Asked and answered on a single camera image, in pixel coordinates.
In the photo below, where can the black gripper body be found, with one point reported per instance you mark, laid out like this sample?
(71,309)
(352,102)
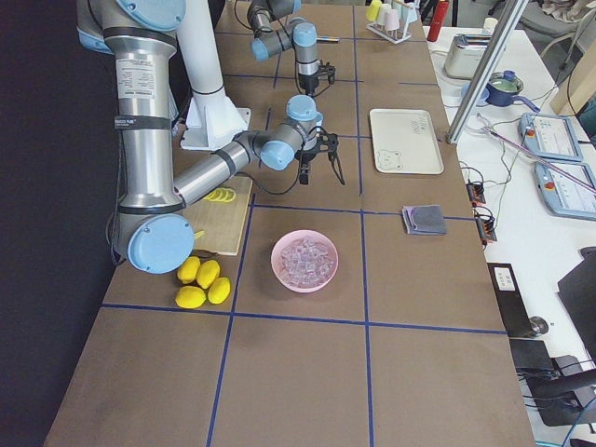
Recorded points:
(307,83)
(305,159)

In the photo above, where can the clear ice cubes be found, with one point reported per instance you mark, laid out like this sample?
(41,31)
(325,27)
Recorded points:
(306,263)

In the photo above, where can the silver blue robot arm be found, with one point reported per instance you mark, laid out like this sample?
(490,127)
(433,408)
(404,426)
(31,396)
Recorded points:
(149,229)
(299,35)

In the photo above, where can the yellow plastic cup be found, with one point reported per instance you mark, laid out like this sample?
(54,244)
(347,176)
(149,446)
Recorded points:
(373,10)

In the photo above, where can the pink plastic cup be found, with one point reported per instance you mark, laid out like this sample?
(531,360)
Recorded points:
(393,21)

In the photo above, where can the white plastic cup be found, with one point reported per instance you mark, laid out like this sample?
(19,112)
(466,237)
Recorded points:
(383,14)

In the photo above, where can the pink bowl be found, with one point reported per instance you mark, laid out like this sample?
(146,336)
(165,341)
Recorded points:
(285,241)

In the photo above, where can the yellow lemon slices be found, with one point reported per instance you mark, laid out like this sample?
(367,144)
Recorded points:
(221,195)

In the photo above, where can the wooden cutting board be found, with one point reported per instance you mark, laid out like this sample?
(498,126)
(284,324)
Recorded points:
(222,223)

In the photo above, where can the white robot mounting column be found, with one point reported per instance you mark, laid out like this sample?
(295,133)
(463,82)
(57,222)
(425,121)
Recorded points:
(213,120)

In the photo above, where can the cream tray with bear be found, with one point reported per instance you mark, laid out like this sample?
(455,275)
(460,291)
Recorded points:
(404,142)

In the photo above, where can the grey folded cloth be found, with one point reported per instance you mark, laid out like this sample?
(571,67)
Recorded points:
(427,220)

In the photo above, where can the red bottle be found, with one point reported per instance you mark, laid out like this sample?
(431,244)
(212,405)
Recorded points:
(440,11)

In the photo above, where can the cream toaster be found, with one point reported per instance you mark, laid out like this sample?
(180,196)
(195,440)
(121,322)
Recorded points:
(464,55)

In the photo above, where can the blue bowl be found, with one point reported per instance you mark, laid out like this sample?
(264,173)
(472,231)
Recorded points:
(481,100)

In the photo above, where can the metal reacher grabber stick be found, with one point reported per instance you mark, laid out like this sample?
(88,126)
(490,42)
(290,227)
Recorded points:
(488,129)

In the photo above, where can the blue saucepan with lid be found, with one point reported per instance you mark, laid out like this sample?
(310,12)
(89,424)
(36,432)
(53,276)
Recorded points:
(505,88)

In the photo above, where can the blue teach pendant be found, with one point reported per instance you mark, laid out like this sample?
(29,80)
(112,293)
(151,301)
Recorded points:
(562,196)
(550,136)

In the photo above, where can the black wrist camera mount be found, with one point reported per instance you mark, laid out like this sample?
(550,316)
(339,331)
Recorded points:
(326,71)
(328,143)

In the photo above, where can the white wire cup rack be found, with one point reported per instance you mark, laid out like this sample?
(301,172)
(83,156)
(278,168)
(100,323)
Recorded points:
(408,14)

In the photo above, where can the aluminium frame post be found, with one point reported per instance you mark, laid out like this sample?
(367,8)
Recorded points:
(507,23)

